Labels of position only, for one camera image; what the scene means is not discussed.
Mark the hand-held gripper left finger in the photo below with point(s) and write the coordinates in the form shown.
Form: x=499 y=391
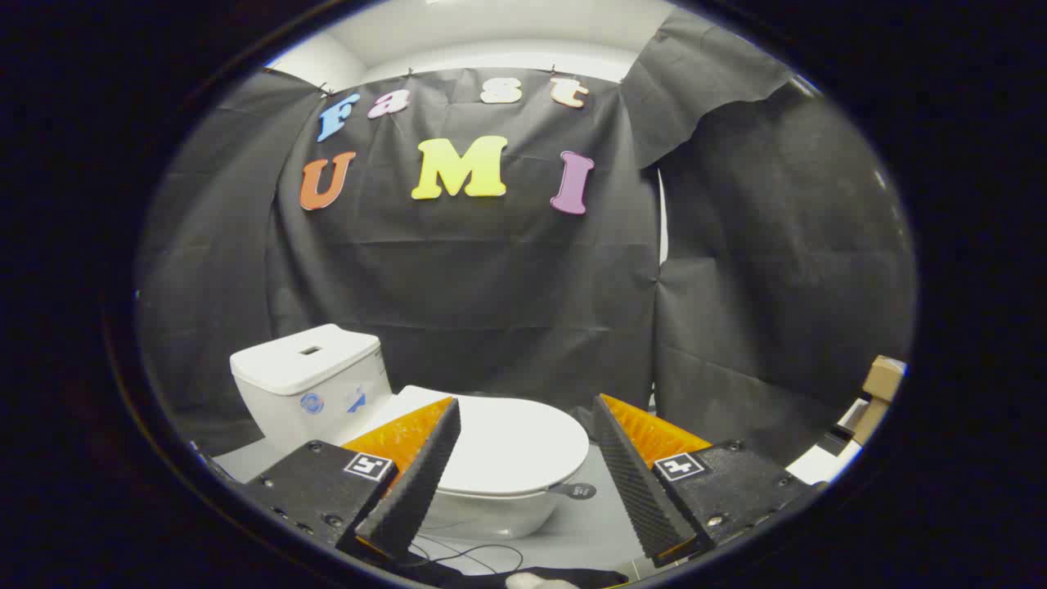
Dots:
x=413 y=483

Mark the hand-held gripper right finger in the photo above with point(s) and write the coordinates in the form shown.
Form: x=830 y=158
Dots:
x=646 y=499

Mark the white toilet lid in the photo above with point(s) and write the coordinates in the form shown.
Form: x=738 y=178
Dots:
x=515 y=450

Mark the white toilet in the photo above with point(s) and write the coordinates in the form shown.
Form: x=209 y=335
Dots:
x=303 y=384

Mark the dark hang tag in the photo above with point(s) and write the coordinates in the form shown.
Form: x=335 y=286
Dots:
x=579 y=491

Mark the white flat box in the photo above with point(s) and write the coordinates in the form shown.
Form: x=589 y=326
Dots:
x=822 y=466

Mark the black backdrop cloth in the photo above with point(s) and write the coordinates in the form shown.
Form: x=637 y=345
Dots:
x=491 y=270

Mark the brown cardboard box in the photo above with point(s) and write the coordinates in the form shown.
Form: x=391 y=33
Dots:
x=883 y=378

